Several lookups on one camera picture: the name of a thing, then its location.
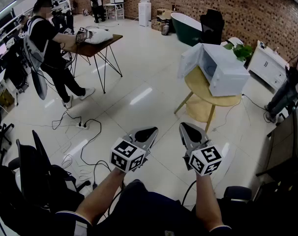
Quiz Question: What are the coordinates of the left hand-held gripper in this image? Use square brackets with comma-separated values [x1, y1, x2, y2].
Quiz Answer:
[111, 126, 159, 174]

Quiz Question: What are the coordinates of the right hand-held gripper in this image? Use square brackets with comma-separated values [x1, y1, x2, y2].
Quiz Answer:
[179, 122, 223, 176]

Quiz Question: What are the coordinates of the white microwave door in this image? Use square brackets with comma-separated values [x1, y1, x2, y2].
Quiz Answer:
[178, 43, 204, 80]

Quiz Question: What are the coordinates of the person's right forearm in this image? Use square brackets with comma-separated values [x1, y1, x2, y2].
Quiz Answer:
[194, 172, 225, 232]

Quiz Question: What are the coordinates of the person's left forearm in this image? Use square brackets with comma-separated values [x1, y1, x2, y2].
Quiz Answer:
[75, 167, 125, 226]

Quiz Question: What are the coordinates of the white microwave body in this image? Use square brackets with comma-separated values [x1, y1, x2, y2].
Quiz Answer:
[193, 43, 251, 97]

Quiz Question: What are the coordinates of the round wooden side table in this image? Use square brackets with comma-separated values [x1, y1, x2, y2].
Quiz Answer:
[174, 65, 242, 133]

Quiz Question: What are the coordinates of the black office chair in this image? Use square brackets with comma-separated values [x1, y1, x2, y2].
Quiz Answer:
[0, 109, 15, 166]
[223, 180, 298, 207]
[15, 129, 92, 207]

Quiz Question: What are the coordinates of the person's dark clothing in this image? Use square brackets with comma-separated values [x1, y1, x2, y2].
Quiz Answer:
[55, 179, 235, 236]

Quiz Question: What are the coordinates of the dark desk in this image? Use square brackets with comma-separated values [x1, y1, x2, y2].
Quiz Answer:
[255, 108, 298, 182]

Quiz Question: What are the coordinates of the green potted plant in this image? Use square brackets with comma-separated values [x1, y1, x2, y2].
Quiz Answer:
[223, 42, 254, 62]

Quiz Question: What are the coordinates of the white cabinet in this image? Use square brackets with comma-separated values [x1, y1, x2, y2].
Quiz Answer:
[247, 40, 290, 90]

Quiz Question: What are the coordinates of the dark green bathtub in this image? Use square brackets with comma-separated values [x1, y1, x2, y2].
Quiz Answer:
[170, 12, 204, 47]

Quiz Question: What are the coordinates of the white pillow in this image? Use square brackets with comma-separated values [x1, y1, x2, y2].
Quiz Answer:
[84, 28, 114, 44]

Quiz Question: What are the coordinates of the black high-back chair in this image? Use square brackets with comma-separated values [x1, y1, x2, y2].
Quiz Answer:
[200, 8, 226, 45]

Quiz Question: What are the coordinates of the white water dispenser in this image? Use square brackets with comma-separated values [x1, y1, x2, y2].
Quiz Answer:
[138, 1, 152, 28]

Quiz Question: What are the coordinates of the cardboard box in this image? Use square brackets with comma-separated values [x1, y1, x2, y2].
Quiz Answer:
[155, 8, 175, 25]

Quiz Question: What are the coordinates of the small white table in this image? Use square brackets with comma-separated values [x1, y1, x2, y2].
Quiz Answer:
[104, 2, 126, 22]

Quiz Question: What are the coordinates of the grey backpack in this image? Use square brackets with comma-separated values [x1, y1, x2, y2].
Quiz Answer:
[23, 18, 49, 71]

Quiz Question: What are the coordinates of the white shelf rack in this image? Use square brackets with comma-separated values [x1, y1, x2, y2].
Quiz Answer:
[50, 0, 71, 12]

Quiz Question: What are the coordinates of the white workbench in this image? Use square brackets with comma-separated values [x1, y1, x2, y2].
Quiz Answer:
[0, 16, 26, 108]

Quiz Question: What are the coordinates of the black floor cable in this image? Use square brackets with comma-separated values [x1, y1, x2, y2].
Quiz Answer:
[51, 109, 113, 174]

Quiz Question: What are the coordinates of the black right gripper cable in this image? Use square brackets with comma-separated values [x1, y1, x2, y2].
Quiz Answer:
[180, 180, 198, 207]

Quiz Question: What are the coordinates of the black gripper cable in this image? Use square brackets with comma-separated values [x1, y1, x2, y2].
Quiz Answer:
[106, 180, 126, 217]
[180, 180, 198, 207]

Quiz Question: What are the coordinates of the black microwave power cable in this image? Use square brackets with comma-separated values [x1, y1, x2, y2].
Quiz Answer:
[241, 93, 271, 113]

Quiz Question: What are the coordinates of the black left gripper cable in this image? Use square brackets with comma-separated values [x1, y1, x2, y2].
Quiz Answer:
[106, 180, 126, 217]

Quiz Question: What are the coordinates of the white floor cable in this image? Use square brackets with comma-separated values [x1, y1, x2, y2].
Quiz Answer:
[60, 129, 92, 182]

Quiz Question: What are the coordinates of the brown table with wire legs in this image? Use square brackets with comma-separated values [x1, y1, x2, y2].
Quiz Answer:
[61, 34, 124, 94]

